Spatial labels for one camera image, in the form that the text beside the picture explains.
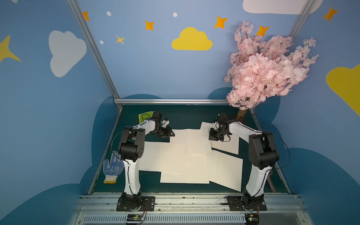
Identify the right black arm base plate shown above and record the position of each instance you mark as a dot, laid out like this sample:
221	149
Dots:
244	203

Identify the left controller board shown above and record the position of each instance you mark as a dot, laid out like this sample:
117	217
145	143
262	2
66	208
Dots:
134	219

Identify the aluminium rail frame front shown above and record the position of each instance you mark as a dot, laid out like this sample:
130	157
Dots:
191	209

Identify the white blue dotted work glove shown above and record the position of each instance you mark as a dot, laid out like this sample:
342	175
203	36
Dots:
112	168

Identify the controller board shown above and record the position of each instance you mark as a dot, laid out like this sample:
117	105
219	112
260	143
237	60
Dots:
134	219
252	219

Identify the green cover notebook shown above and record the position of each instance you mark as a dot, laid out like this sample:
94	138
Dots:
144	116

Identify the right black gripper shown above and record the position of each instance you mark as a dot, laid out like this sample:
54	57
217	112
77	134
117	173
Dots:
215	134

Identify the white lined notebook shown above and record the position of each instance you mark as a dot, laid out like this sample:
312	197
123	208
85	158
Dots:
195	141

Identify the right controller board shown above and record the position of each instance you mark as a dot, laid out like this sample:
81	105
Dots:
252	219

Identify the pink cherry blossom tree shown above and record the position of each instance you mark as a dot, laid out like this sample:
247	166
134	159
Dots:
263	69

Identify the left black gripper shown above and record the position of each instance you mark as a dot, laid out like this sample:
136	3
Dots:
163	131

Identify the open white notebook far right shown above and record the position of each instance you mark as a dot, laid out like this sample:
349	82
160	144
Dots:
230	144

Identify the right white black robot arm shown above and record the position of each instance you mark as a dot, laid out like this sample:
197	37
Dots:
262	150

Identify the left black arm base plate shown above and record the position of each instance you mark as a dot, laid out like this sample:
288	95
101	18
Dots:
132	203

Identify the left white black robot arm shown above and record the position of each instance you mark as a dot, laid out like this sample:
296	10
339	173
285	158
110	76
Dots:
132	145

